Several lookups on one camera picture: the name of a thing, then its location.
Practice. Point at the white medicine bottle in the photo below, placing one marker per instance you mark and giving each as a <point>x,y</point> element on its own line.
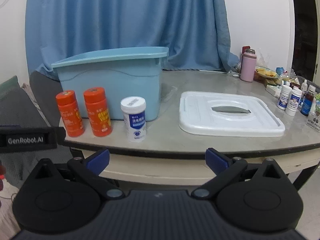
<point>293,101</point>
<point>284,97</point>

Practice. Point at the small white dropper bottle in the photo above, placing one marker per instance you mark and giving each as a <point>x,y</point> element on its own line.
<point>304,86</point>

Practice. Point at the white blue-label pill bottle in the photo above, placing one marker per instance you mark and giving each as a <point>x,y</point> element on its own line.
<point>133,109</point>

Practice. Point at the pink thermos bottle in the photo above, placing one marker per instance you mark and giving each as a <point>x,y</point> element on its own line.
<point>248,65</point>

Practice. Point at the blue curtain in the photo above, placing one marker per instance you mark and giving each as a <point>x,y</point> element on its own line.
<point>195,32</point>

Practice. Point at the white plastic bin lid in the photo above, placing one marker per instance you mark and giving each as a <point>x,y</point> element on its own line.
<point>227,115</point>

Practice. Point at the green cushion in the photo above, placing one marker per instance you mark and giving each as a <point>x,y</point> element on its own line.
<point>9,84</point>

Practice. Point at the light blue plastic bin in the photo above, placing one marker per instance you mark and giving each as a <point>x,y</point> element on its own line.
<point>122,72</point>

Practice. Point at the white medicine bottle left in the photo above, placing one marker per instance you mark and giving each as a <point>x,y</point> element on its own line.
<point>284,97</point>

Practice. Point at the orange vitamin bottle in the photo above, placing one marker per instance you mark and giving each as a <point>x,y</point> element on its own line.
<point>69,111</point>
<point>97,111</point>

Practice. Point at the white carton box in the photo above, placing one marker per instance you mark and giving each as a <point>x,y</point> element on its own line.
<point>273,90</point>

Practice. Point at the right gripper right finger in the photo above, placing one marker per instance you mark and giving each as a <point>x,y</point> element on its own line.
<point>227,171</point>

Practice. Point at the plate of yellow snacks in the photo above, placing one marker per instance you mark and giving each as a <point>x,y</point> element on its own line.
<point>266,72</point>

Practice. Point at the white medicine bottle right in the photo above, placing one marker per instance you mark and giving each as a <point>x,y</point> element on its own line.
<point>293,101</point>

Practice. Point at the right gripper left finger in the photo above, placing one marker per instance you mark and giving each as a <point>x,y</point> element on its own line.
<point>87,171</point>

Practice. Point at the dark brown syrup bottle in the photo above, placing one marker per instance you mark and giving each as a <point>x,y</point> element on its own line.
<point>308,100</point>

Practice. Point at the red box behind thermos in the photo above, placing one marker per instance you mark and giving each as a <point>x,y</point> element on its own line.
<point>244,48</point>

